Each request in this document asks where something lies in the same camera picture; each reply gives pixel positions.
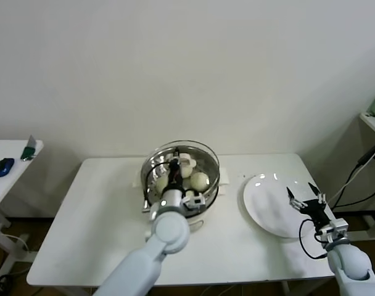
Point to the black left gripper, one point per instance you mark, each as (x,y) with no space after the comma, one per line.
(175,177)

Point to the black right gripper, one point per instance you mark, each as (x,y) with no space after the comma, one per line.
(314,209)

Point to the round glass pot lid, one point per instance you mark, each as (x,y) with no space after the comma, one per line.
(206,157)

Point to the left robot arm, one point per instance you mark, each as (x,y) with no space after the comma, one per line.
(169,231)

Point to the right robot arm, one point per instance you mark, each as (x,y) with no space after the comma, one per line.
(351,262)

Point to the perforated steel steamer basket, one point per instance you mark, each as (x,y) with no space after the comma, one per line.
(225,179)

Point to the large white plate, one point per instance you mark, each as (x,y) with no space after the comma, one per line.
(267,200)

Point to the black power adapter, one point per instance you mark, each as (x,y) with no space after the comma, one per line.
(369,155)

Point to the white shelf stand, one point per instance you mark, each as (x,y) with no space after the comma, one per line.
(374,123)

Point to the white side table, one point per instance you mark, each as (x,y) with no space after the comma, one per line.
(18,148)

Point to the blue computer mouse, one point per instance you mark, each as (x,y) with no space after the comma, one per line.
(4,166)

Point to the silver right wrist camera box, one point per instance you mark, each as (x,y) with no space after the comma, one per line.
(338,226)

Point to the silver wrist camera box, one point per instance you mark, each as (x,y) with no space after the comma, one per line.
(195,202)
(338,226)

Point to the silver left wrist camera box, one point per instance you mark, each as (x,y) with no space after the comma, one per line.
(195,202)

